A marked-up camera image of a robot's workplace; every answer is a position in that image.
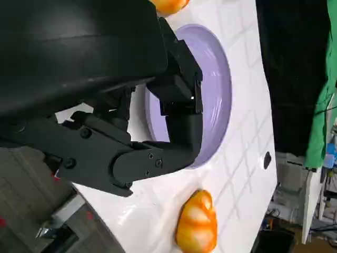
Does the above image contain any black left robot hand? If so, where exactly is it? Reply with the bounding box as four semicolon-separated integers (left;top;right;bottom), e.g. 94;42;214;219
0;0;204;198

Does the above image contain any orange toy bread roll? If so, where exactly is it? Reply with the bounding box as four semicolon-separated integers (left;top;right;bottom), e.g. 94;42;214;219
148;0;191;14
175;188;219;253

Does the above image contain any lilac plate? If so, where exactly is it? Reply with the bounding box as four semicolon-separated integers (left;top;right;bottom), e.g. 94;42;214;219
144;24;233;170

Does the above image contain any metal table leg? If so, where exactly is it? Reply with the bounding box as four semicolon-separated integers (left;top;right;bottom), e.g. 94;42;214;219
34;189;88;241

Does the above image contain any black backdrop cloth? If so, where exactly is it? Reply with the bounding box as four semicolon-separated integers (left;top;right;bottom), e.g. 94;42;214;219
255;0;333;157

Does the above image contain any green cloth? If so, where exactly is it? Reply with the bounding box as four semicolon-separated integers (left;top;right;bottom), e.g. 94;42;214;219
302;0;337;172

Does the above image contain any blue box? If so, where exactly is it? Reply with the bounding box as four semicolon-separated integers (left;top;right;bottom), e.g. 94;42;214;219
324;143;337;168

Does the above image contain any black bin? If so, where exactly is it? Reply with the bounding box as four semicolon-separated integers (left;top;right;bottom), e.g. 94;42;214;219
251;228;297;253

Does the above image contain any white board panel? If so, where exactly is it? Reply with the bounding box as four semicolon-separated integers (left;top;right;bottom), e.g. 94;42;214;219
301;167;323;245

